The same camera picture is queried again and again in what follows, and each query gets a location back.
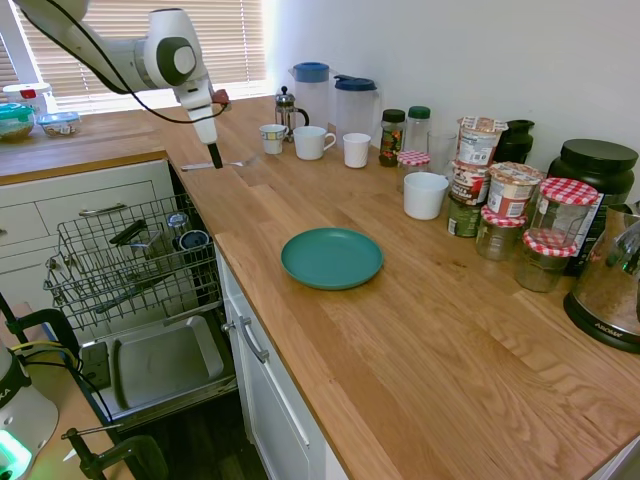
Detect black C clamp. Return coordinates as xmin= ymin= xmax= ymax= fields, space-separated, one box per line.
xmin=0 ymin=291 xmax=82 ymax=372
xmin=60 ymin=427 xmax=170 ymax=480

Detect clear drinking glass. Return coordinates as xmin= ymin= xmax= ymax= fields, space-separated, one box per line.
xmin=426 ymin=129 xmax=459 ymax=177

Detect glass French press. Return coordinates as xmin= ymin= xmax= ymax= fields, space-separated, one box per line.
xmin=274 ymin=85 xmax=311 ymax=144

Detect silver metal fork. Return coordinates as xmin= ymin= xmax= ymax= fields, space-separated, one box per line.
xmin=180 ymin=156 xmax=259 ymax=173

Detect small jar red checkered lid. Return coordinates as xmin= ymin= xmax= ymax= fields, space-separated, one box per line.
xmin=396 ymin=150 xmax=432 ymax=194

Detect black utensil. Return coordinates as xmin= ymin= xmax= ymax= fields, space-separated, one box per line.
xmin=108 ymin=219 xmax=149 ymax=247

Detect stainless steel electric kettle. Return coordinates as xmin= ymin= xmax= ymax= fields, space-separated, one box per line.
xmin=562 ymin=200 xmax=640 ymax=355

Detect silver drawer handle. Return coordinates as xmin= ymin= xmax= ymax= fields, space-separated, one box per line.
xmin=78 ymin=201 xmax=129 ymax=218

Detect dark blue cup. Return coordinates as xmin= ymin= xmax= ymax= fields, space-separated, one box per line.
xmin=178 ymin=229 xmax=210 ymax=265

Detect white cup with pattern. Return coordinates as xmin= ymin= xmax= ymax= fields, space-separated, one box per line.
xmin=258 ymin=123 xmax=289 ymax=156

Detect wide white cup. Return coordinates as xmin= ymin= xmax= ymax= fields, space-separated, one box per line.
xmin=402 ymin=172 xmax=450 ymax=221

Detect white container red label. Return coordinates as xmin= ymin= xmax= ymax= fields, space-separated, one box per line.
xmin=1 ymin=83 xmax=54 ymax=117

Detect open dishwasher door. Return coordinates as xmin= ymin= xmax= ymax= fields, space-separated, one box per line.
xmin=78 ymin=314 xmax=239 ymax=427

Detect spice jar green lid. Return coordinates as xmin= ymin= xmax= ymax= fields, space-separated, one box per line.
xmin=405 ymin=105 xmax=433 ymax=154

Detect black bottle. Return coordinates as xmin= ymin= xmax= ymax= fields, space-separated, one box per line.
xmin=494 ymin=119 xmax=537 ymax=166

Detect large black protein tub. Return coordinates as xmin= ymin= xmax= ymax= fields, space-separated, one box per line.
xmin=546 ymin=138 xmax=640 ymax=278

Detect clear pitcher dark blue lid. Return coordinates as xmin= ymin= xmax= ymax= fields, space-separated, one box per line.
xmin=333 ymin=74 xmax=383 ymax=147

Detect yellow wires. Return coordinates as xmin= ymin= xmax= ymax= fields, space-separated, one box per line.
xmin=6 ymin=340 xmax=82 ymax=372

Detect white red oatmeal cup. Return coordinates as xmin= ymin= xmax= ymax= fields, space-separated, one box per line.
xmin=486 ymin=161 xmax=546 ymax=219

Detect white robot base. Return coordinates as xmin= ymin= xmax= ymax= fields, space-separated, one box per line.
xmin=0 ymin=343 xmax=61 ymax=480

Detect glass jar red checkered lid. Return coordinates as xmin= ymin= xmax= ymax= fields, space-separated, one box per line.
xmin=529 ymin=177 xmax=600 ymax=249
xmin=513 ymin=230 xmax=579 ymax=294
xmin=474 ymin=204 xmax=529 ymax=263

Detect clear pitcher light blue lid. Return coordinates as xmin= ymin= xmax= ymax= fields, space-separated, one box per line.
xmin=288 ymin=61 xmax=332 ymax=132

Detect food container teal lid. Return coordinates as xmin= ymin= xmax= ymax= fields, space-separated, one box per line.
xmin=0 ymin=102 xmax=39 ymax=144

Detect silver cabinet door handle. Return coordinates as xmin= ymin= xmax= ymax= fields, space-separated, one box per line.
xmin=221 ymin=315 xmax=271 ymax=365

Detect white mug with handle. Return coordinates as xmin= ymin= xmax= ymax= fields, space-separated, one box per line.
xmin=292 ymin=125 xmax=338 ymax=162

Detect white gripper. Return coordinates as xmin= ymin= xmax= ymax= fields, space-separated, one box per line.
xmin=175 ymin=79 xmax=225 ymax=171

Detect wire dishwasher rack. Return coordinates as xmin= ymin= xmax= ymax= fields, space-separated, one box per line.
xmin=43 ymin=194 xmax=224 ymax=332

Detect teal handled utensil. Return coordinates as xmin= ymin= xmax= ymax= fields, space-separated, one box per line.
xmin=94 ymin=283 xmax=167 ymax=315

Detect green plastic plate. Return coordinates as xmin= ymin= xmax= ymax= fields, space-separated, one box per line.
xmin=280 ymin=227 xmax=386 ymax=292

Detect green labelled can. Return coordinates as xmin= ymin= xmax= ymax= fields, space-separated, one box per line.
xmin=445 ymin=193 xmax=484 ymax=238

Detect spice jar black lid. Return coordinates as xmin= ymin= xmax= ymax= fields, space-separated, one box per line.
xmin=378 ymin=108 xmax=407 ymax=168

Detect food container blue lid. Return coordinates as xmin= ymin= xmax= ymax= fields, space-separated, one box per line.
xmin=36 ymin=111 xmax=82 ymax=138

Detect plain white cup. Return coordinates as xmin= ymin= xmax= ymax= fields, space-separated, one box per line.
xmin=342 ymin=132 xmax=373 ymax=170

